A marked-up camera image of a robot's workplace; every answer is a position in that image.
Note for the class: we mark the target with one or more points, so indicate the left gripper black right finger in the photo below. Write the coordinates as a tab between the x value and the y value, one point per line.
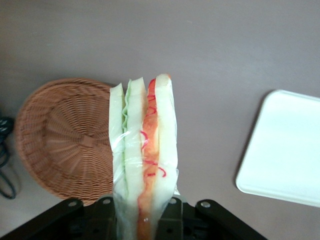
172	222

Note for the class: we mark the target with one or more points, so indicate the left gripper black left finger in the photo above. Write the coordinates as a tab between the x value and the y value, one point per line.
106	220

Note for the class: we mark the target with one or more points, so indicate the triangle sandwich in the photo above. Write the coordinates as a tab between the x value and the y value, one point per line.
147	140

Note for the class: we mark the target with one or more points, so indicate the brown round wicker basket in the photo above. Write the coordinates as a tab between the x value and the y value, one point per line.
65	140

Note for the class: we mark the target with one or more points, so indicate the cream plastic tray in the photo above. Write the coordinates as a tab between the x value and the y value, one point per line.
285	145

